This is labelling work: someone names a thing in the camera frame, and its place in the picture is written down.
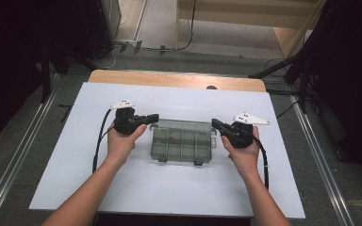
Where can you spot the black metal stand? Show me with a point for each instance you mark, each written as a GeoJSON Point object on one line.
{"type": "Point", "coordinates": [303, 88]}

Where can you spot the clear plastic compartment box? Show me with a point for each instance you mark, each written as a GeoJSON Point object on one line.
{"type": "Point", "coordinates": [185, 147]}

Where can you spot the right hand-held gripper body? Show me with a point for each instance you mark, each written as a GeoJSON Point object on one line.
{"type": "Point", "coordinates": [240, 135]}

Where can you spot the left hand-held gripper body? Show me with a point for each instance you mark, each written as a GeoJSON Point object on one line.
{"type": "Point", "coordinates": [125, 121]}

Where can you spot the white board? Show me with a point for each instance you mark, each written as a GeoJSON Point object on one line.
{"type": "Point", "coordinates": [91, 94]}

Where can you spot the light wooden shelf unit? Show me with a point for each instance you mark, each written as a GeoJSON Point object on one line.
{"type": "Point", "coordinates": [248, 14]}

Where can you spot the black cabinet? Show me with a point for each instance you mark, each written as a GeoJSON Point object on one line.
{"type": "Point", "coordinates": [97, 25]}

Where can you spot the metal floor rail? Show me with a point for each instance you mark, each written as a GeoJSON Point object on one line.
{"type": "Point", "coordinates": [22, 157]}
{"type": "Point", "coordinates": [320, 157]}

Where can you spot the dark curtain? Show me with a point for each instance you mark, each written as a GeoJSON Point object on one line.
{"type": "Point", "coordinates": [352, 78]}

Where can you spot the person's right hand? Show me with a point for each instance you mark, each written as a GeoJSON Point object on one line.
{"type": "Point", "coordinates": [245, 160]}

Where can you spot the person's left hand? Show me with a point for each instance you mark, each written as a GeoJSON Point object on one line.
{"type": "Point", "coordinates": [122, 146]}

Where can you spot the dark round table grommet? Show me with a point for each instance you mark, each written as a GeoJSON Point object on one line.
{"type": "Point", "coordinates": [211, 87]}

